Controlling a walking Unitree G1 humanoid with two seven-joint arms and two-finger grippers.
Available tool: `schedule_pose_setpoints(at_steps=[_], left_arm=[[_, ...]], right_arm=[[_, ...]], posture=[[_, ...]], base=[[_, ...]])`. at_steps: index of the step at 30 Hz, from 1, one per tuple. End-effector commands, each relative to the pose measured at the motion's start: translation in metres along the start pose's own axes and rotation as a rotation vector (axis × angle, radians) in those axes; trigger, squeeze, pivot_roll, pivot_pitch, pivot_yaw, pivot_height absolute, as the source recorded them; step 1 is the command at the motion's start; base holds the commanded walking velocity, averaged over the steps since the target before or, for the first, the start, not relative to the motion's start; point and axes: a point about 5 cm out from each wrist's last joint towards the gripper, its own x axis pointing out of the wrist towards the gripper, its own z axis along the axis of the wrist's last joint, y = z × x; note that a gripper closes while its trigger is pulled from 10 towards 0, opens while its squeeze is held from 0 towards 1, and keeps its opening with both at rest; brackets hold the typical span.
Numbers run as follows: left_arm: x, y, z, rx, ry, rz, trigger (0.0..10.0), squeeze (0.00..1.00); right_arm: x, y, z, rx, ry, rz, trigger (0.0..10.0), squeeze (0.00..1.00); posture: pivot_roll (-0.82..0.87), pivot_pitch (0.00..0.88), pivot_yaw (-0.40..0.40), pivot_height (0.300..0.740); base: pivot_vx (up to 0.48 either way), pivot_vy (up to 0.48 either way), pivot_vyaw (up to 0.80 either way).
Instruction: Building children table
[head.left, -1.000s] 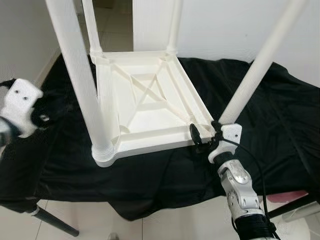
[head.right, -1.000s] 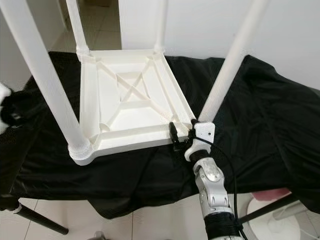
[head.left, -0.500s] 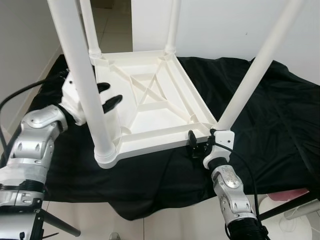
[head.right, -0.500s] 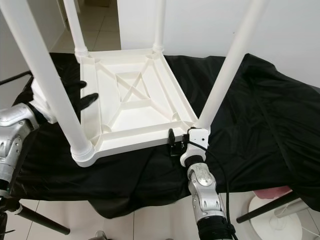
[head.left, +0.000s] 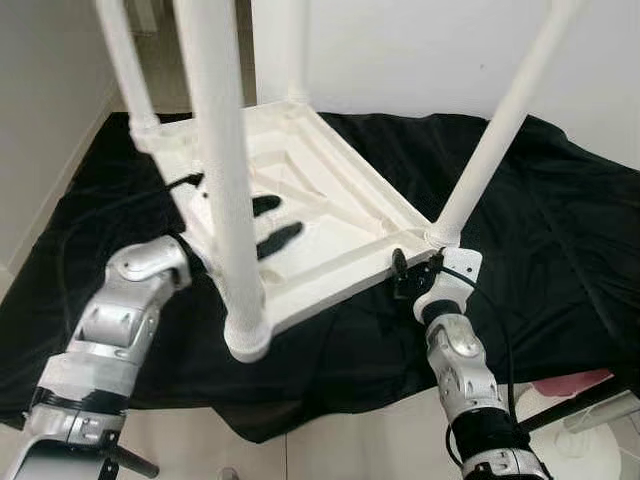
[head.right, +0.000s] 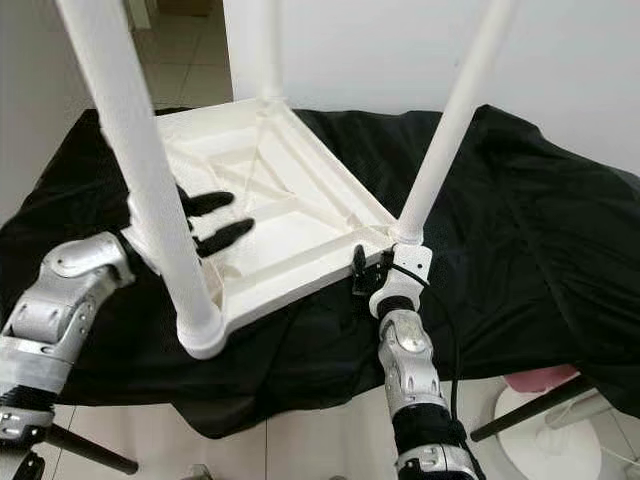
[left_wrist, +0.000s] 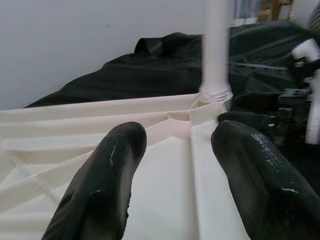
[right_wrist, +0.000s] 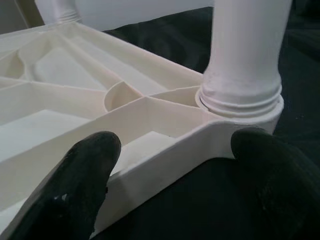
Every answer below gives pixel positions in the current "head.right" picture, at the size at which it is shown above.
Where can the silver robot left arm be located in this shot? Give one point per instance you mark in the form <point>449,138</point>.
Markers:
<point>65,310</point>

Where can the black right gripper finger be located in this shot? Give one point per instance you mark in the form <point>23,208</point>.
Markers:
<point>358,265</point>

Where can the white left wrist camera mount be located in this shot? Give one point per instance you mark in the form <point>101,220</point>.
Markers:
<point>140,228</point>

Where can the grey robot left leg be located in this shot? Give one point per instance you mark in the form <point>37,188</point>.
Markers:
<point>197,472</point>

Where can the white plastic table top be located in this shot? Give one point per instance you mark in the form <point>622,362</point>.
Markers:
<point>300,190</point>

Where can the white plastic table leg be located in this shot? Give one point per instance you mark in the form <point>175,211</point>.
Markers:
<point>270,50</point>
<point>460,110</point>
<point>140,150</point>

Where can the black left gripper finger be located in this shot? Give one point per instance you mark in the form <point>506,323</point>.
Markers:
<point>226,237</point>
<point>210,203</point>

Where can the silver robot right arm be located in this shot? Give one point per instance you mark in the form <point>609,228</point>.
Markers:
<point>408,355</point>

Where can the black table cloth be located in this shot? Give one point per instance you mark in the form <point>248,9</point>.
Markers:
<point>550,220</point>

